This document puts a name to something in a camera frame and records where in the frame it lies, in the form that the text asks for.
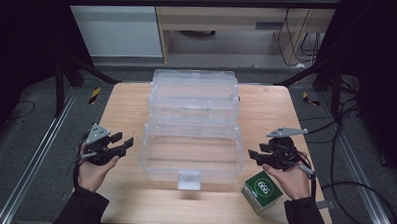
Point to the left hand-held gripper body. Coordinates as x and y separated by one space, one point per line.
98 148

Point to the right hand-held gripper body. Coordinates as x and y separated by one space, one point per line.
281 151

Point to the green cardboard box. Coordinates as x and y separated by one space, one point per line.
262 194

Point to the clear plastic storage box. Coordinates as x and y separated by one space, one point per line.
192 135

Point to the person's left hand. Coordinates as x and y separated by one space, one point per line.
92 173

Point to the person's right hand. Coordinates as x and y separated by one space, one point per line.
292 182

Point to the black yellow hazard tape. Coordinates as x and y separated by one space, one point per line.
308 98
94 95

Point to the black metal stand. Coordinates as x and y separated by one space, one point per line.
336 90
59 87

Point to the white cabinet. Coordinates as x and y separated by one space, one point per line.
116 32

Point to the dark curtain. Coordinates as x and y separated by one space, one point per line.
381 65
22 36

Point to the light wooden desk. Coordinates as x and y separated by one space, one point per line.
223 19

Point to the aluminium floor rail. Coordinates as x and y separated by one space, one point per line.
358 167
35 156

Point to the black horizontal frame bar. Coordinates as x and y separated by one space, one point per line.
190 3

